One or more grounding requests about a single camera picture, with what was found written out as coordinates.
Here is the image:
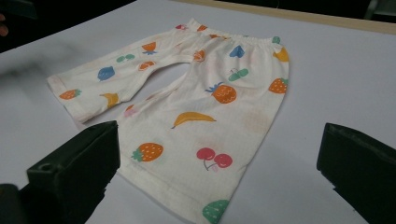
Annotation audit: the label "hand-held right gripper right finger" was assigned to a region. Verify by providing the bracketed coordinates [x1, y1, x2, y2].
[317, 122, 396, 224]

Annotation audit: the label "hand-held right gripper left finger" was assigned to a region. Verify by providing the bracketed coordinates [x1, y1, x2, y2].
[18, 120, 121, 224]

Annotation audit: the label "white fruit print pants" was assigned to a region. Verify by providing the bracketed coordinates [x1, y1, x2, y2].
[46, 18, 290, 224]

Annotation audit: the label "white metal stand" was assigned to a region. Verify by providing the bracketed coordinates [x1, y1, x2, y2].
[363, 0, 396, 23]

